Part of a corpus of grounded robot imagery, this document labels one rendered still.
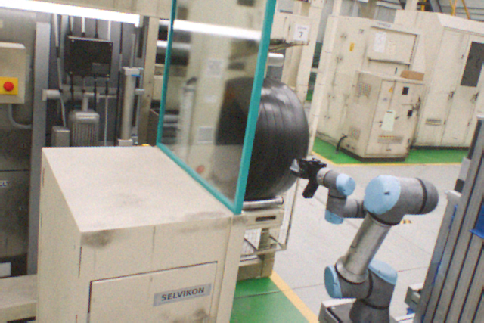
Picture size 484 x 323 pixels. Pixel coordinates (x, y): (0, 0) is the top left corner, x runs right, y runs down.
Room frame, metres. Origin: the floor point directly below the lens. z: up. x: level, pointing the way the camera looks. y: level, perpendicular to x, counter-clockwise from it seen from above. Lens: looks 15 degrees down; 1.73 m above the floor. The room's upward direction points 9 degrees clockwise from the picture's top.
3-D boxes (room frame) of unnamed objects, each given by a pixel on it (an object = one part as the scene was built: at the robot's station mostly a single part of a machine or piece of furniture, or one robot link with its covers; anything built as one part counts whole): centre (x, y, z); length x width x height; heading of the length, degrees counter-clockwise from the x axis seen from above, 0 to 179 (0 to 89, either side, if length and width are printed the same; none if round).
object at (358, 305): (1.50, -0.58, 0.77); 0.15 x 0.15 x 0.10
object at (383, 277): (1.50, -0.57, 0.88); 0.13 x 0.12 x 0.14; 105
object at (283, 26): (2.44, 0.03, 1.71); 0.61 x 0.25 x 0.15; 123
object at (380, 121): (6.76, -2.04, 0.62); 0.91 x 0.58 x 1.25; 119
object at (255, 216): (2.00, -0.09, 0.83); 0.36 x 0.09 x 0.06; 123
